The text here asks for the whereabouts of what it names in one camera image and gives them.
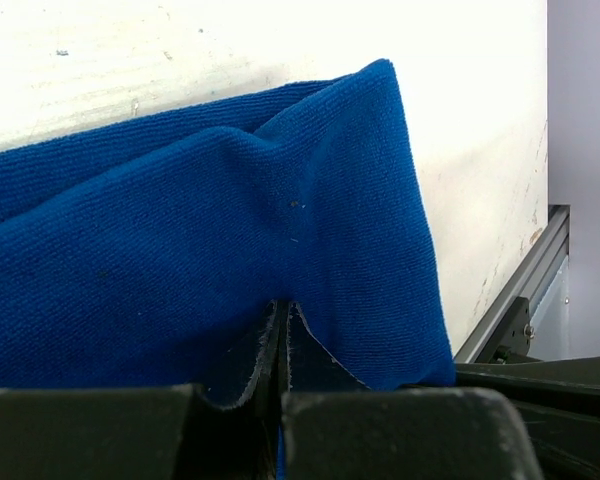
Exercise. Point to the blue towel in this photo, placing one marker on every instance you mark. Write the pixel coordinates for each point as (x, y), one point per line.
(138, 253)

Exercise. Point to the aluminium mounting rail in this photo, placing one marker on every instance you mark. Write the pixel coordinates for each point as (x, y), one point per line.
(532, 279)

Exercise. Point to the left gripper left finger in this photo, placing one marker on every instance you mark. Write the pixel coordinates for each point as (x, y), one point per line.
(242, 392)

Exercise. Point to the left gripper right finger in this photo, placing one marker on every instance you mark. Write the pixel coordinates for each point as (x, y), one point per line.
(315, 388)

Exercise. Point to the right black base bracket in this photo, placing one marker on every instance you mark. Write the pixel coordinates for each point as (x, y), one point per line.
(513, 336)

